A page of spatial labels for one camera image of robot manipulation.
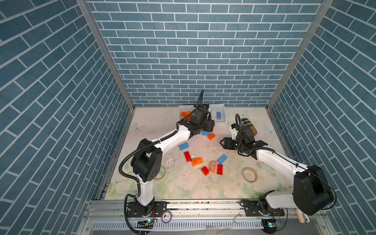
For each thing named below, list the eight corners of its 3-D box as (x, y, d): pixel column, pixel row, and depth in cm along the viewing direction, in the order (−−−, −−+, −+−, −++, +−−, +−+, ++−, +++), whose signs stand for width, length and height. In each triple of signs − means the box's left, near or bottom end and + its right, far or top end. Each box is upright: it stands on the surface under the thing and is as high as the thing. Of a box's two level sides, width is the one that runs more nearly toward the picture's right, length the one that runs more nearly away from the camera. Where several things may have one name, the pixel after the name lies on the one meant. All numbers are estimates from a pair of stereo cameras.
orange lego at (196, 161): (192, 166, 90) (192, 165, 88) (190, 160, 93) (190, 159, 91) (203, 163, 92) (203, 161, 90) (200, 157, 94) (200, 155, 93)
